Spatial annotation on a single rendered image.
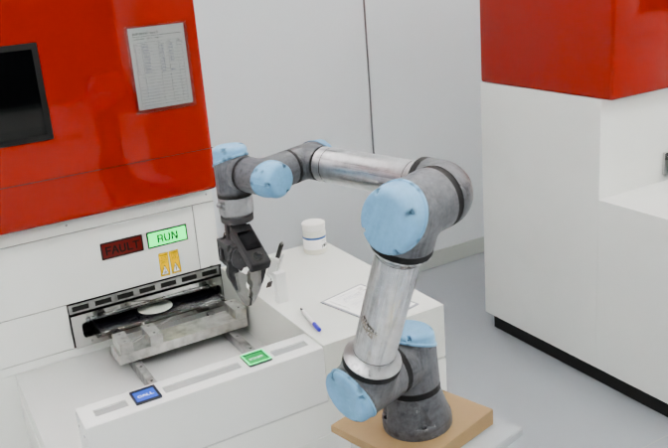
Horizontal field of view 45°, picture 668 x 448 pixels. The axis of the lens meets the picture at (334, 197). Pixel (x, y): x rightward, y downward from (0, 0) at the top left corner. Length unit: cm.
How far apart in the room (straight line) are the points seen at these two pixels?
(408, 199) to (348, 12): 296
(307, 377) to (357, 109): 256
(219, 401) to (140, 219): 68
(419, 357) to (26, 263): 109
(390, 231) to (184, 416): 70
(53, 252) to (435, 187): 121
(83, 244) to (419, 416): 104
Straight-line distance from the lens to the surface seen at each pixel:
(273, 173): 159
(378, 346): 152
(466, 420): 181
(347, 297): 211
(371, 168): 155
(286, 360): 186
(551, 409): 347
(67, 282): 229
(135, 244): 230
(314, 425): 197
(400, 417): 174
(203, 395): 180
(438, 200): 135
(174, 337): 223
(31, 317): 230
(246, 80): 396
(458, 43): 463
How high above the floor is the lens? 184
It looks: 17 degrees down
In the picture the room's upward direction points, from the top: 5 degrees counter-clockwise
